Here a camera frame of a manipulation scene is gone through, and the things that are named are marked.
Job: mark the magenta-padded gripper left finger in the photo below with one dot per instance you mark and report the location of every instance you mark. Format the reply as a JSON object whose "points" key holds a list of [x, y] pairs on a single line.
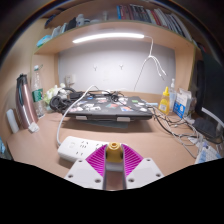
{"points": [[96, 161]]}

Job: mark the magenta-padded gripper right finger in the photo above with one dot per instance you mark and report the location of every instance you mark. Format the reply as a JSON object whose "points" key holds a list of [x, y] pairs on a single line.
{"points": [[131, 160]]}

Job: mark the white power strip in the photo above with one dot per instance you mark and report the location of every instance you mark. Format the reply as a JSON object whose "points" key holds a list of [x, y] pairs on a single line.
{"points": [[75, 148]]}

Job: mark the grey laptop stand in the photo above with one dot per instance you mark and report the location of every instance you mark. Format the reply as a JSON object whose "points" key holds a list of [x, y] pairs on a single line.
{"points": [[101, 122]]}

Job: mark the black sticker-covered laptop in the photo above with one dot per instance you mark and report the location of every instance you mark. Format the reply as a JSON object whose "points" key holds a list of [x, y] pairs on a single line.
{"points": [[110, 108]]}

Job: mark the yellow squeeze bottle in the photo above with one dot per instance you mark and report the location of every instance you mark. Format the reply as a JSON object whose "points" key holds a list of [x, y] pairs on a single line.
{"points": [[164, 103]]}

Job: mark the black headphones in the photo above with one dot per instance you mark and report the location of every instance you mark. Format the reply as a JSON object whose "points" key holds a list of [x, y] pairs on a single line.
{"points": [[58, 101]]}

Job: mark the blue white box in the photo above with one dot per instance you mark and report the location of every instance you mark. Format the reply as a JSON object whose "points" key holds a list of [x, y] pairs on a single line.
{"points": [[181, 105]]}

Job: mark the clear pump bottle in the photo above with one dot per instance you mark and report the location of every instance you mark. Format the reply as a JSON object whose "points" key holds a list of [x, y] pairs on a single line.
{"points": [[172, 95]]}

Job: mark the white blue keyboard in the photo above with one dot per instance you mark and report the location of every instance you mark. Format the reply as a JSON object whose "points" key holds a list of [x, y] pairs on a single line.
{"points": [[208, 155]]}

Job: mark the black pouch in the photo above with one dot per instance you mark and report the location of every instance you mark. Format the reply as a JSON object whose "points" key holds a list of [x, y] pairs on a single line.
{"points": [[205, 128]]}

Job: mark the clear plastic water bottle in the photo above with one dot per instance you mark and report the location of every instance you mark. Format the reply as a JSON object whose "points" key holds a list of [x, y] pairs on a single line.
{"points": [[38, 93]]}

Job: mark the white cylindrical container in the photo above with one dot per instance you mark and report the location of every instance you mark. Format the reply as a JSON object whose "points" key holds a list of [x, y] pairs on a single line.
{"points": [[12, 120]]}

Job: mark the black monitor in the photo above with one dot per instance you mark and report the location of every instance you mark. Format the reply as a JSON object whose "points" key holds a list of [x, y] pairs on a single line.
{"points": [[213, 90]]}

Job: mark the white LED light bar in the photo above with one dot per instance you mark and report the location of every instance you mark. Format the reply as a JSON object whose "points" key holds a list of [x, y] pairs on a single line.
{"points": [[108, 37]]}

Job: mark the wooden shelf with books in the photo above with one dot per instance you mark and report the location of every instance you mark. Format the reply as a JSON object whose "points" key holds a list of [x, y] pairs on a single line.
{"points": [[133, 26]]}

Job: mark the white wall socket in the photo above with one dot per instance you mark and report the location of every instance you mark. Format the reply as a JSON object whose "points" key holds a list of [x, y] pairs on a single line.
{"points": [[70, 81]]}

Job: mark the white wall hook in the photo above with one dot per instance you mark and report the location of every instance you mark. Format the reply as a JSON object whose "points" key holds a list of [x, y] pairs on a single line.
{"points": [[95, 67], [121, 67]]}

